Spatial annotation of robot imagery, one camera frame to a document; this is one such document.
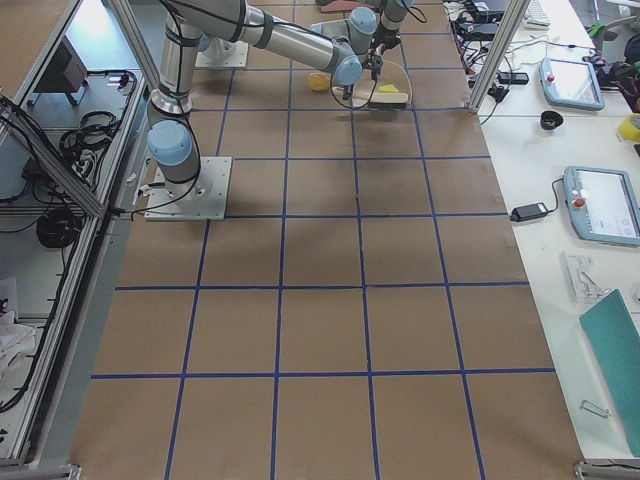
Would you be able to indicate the lower teach pendant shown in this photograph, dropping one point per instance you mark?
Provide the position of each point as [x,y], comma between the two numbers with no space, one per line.
[602,205]

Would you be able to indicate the black small bowl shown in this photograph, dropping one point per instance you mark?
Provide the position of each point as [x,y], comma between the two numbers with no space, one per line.
[550,120]

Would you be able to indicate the beige plastic dustpan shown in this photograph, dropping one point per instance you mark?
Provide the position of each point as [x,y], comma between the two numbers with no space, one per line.
[391,73]

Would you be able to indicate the teal board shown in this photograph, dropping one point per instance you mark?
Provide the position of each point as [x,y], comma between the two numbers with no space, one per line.
[614,341]

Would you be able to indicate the black power brick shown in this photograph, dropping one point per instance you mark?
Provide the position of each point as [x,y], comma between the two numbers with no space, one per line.
[529,212]

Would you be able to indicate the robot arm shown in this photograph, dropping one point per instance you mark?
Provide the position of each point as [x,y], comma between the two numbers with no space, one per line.
[338,51]
[392,15]

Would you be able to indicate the yellow green sponge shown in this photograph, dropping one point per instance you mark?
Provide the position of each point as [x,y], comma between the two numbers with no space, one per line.
[388,89]

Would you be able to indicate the teach pendant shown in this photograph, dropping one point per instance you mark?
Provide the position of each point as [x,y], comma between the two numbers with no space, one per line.
[571,84]
[602,205]

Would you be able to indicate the white hand brush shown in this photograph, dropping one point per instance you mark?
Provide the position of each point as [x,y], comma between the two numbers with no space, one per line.
[368,99]

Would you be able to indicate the aluminium frame post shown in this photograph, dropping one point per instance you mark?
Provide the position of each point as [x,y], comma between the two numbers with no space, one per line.
[507,28]

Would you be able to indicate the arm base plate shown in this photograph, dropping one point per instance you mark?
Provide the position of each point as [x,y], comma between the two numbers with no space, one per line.
[206,200]
[218,54]

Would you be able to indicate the upper teach pendant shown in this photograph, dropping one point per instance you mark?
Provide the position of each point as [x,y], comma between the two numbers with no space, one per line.
[571,84]

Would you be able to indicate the yellow tape roll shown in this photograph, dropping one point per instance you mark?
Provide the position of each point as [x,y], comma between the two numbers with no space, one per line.
[629,129]

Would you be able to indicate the toy potato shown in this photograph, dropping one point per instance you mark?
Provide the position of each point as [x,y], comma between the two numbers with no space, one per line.
[319,82]

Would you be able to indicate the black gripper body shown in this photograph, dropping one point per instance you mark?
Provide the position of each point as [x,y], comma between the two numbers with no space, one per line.
[387,36]
[347,90]

